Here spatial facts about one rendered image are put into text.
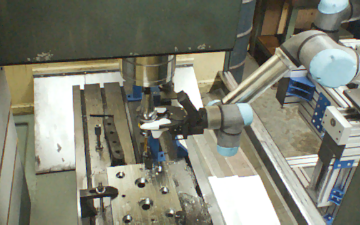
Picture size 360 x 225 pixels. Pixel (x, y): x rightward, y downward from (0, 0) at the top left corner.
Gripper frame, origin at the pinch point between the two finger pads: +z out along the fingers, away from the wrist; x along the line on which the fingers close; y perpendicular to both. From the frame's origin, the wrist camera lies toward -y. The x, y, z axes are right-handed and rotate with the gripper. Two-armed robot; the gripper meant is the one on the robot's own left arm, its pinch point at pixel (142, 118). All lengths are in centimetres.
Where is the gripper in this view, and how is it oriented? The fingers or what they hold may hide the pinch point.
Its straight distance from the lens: 127.6
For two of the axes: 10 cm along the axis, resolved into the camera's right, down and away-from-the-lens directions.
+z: -9.8, 0.8, -2.0
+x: -2.1, -5.8, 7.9
